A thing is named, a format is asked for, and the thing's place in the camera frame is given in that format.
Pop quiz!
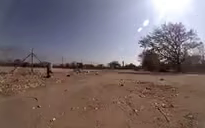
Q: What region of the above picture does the short dark stump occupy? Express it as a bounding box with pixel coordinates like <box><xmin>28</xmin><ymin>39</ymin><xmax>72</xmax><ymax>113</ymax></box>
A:
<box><xmin>45</xmin><ymin>62</ymin><xmax>54</xmax><ymax>79</ymax></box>

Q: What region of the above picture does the large bare tree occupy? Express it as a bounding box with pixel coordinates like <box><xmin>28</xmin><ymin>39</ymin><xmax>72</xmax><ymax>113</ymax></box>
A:
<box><xmin>138</xmin><ymin>21</ymin><xmax>204</xmax><ymax>73</ymax></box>

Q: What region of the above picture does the braced metal post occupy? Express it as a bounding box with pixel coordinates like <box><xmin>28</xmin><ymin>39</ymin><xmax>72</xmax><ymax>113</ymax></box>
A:
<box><xmin>11</xmin><ymin>47</ymin><xmax>44</xmax><ymax>74</ymax></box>

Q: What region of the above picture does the row of distant trees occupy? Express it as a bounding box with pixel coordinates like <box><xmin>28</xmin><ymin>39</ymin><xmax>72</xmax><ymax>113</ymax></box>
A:
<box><xmin>0</xmin><ymin>58</ymin><xmax>142</xmax><ymax>71</ymax></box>

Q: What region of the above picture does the strip of pale stone rubble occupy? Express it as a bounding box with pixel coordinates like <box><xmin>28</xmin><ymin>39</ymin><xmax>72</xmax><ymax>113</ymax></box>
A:
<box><xmin>0</xmin><ymin>68</ymin><xmax>65</xmax><ymax>98</ymax></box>

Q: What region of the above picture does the brown dirt ground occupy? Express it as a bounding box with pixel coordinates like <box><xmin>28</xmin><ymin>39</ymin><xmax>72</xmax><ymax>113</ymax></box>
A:
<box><xmin>0</xmin><ymin>66</ymin><xmax>205</xmax><ymax>128</ymax></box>

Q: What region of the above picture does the dark bushy tree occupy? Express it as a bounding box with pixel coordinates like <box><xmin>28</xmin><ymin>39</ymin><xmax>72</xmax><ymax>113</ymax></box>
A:
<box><xmin>139</xmin><ymin>49</ymin><xmax>163</xmax><ymax>72</ymax></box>

